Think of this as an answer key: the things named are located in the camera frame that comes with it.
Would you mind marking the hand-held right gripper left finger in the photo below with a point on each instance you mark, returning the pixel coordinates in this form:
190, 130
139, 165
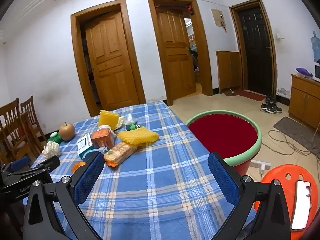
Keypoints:
88, 178

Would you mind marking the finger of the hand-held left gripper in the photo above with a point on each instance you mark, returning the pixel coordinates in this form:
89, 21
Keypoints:
21, 162
47, 164

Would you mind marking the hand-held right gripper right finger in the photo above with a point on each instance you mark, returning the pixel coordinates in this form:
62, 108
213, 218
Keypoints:
222, 180

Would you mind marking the red basin with green rim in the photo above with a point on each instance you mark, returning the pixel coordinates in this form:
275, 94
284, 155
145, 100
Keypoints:
225, 135

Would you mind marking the green and navy toy figure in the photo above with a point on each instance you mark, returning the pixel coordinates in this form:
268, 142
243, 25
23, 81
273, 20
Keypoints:
132, 127

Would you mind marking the orange peel piece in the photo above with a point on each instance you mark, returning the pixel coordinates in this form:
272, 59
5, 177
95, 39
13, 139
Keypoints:
78, 167

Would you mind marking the green clay toy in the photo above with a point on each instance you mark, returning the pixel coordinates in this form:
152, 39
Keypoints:
55, 138

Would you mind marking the white and teal box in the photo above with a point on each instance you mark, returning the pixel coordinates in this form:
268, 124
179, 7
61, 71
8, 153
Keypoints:
84, 145

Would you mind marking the wooden chair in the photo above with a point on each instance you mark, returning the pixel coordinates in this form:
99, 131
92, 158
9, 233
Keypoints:
32, 120
10, 130

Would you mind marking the apple with stem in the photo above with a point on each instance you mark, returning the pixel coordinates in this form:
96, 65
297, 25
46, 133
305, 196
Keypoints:
67, 132

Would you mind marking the orange biscuit packet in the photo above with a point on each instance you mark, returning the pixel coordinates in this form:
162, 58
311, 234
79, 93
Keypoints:
120, 154

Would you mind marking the orange cardboard box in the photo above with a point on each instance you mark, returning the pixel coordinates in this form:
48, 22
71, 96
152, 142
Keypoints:
101, 139

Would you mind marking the white power strip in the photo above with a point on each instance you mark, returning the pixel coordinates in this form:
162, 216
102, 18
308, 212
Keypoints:
261, 165

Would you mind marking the orange plastic stool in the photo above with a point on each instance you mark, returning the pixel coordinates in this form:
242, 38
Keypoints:
280, 175

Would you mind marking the yellow foam fruit net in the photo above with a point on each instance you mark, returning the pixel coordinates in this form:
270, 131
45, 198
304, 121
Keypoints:
108, 118
138, 136

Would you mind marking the crumpled cream paper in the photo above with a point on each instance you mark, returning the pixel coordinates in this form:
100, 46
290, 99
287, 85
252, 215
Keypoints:
120, 122

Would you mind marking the blue plaid tablecloth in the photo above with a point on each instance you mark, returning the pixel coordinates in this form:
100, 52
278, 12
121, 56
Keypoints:
155, 180

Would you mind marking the clear plastic bag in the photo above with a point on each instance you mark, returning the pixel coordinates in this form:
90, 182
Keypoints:
130, 118

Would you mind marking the white smartphone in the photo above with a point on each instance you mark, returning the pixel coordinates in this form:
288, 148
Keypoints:
300, 210

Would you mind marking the black and white sneaker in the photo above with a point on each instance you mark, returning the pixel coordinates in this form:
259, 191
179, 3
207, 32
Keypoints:
272, 110
268, 105

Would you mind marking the brown slipper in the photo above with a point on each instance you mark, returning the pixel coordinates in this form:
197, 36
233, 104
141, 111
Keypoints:
230, 93

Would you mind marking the grey floor mat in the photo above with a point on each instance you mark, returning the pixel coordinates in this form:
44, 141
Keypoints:
295, 130

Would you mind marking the red doormat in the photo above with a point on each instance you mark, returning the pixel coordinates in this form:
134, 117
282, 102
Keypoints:
250, 95

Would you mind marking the dark pair of shoes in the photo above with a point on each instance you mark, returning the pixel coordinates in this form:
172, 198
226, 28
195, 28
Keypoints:
271, 99

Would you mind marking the wooden cabinet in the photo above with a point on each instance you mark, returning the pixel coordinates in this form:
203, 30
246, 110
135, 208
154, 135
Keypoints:
305, 100

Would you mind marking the wooden panel door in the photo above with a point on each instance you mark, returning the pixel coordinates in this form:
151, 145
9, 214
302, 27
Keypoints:
110, 60

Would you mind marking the black entrance door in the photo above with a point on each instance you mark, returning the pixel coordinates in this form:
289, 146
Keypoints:
255, 50

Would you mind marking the half open wooden door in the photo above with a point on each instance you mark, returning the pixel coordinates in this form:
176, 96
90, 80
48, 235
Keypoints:
173, 52

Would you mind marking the beige electrical panel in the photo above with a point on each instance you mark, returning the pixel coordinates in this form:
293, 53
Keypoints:
217, 17

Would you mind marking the wooden wall panel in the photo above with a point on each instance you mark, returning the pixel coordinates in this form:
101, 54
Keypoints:
228, 71

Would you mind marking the white wall switch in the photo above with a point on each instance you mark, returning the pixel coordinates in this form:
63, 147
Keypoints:
280, 36

